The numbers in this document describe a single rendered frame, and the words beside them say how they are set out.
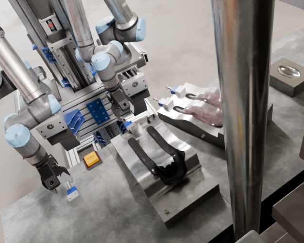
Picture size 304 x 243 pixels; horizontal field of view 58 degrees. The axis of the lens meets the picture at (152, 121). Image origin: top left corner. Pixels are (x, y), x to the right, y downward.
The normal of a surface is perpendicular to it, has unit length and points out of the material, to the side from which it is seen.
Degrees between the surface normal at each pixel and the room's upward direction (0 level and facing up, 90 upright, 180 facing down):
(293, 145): 0
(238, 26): 90
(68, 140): 90
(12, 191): 0
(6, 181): 0
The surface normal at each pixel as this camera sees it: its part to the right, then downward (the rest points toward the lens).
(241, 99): -0.33, 0.74
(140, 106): 0.40, 0.59
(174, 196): -0.25, -0.67
